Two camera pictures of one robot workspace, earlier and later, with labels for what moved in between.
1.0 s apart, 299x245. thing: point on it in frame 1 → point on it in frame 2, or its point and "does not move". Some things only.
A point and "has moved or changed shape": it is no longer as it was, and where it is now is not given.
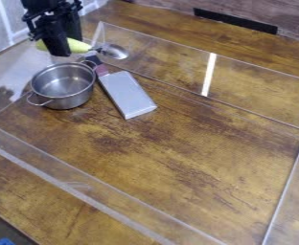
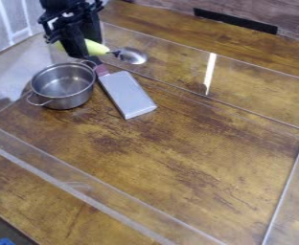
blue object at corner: x=4 y=241 does not move
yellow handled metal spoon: x=76 y=47 has moved or changed shape
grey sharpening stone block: x=128 y=96 does not move
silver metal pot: x=64 y=85 does not move
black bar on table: x=236 y=21 does not move
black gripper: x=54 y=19 → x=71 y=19
